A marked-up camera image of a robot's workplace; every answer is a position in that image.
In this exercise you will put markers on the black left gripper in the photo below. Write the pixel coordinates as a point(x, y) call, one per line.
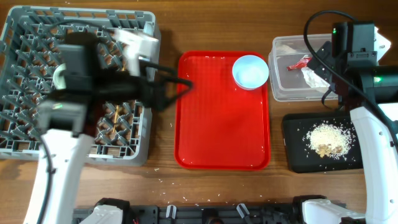
point(152, 98)

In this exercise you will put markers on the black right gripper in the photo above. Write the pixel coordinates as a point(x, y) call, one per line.
point(323, 54)

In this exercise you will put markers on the red snack wrapper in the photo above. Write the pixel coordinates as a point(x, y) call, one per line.
point(300, 64)

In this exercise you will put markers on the white napkin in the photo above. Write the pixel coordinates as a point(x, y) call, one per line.
point(312, 79)

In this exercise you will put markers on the wooden chopstick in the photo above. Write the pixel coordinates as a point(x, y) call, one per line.
point(115, 121)

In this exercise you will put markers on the small green bowl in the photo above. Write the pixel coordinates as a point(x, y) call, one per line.
point(250, 72)

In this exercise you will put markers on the red plastic tray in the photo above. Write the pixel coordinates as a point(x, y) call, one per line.
point(218, 125)

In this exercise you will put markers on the green bowl with rice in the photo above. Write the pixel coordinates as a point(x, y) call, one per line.
point(58, 77)

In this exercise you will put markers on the grey dishwasher rack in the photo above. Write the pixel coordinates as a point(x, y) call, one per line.
point(29, 57)

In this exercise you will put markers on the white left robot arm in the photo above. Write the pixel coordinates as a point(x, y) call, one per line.
point(67, 122)

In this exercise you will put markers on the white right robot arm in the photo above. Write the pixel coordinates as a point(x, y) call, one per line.
point(379, 156)

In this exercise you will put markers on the black waste tray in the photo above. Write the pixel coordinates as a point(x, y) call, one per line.
point(302, 161)

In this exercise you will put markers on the clear plastic bin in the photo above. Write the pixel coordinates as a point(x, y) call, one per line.
point(290, 85)

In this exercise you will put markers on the rice and food scraps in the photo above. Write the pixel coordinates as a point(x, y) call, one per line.
point(329, 141)

